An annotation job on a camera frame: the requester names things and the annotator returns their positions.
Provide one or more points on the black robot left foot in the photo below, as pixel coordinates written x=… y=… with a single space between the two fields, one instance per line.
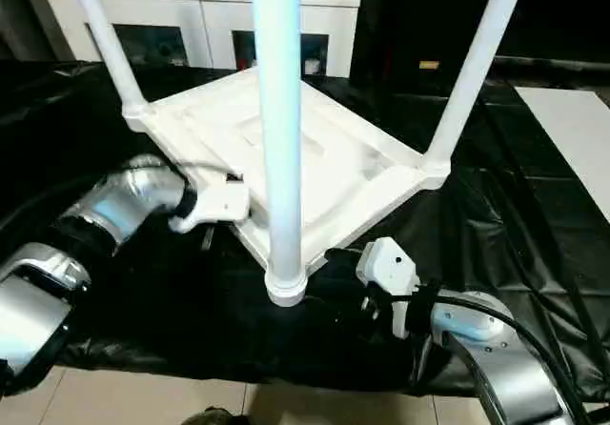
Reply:
x=214 y=418

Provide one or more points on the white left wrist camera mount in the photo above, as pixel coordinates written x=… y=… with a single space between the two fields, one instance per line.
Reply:
x=224 y=203

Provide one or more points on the black bar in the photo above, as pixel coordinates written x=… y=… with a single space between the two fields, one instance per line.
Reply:
x=548 y=64

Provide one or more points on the white cabinet with glass doors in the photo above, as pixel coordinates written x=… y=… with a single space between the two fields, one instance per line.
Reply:
x=190 y=10

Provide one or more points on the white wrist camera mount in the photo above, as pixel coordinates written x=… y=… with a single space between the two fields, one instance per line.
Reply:
x=224 y=203
x=388 y=263

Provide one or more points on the grey curtain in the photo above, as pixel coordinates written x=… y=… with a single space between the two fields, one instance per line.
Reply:
x=28 y=10

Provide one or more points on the white plastic table top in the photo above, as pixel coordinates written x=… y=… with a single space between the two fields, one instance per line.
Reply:
x=343 y=167

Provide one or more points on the white board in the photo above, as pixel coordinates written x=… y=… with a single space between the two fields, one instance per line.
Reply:
x=572 y=129

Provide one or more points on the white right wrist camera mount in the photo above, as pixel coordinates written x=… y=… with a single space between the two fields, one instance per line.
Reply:
x=388 y=263

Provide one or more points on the black mat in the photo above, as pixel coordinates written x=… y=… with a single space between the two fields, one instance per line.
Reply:
x=143 y=310

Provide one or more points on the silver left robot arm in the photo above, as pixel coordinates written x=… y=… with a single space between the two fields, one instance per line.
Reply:
x=124 y=201

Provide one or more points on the small yellow tag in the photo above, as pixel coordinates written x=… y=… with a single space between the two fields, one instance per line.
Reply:
x=429 y=65

